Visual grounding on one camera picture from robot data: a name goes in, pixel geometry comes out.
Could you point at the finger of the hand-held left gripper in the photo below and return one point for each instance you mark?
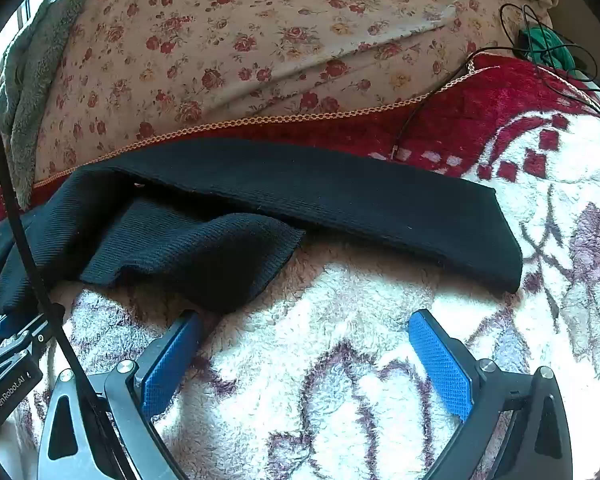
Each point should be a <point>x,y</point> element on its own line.
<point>22,321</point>

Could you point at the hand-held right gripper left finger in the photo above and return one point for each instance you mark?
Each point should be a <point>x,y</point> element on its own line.
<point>169,367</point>

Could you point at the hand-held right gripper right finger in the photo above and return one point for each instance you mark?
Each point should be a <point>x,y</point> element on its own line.
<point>442,367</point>

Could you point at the black pants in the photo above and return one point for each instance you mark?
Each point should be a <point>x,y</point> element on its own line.
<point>330,195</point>

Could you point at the red and white plush blanket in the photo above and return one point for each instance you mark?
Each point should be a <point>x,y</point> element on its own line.
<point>330,310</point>

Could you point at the grey fleece blanket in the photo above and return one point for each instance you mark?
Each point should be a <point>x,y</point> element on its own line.
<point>30,85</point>

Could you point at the beige floral bed sheet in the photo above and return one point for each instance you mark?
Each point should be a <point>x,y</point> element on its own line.
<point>230,60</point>

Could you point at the green bundle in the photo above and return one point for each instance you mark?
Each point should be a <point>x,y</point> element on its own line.
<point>545,42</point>

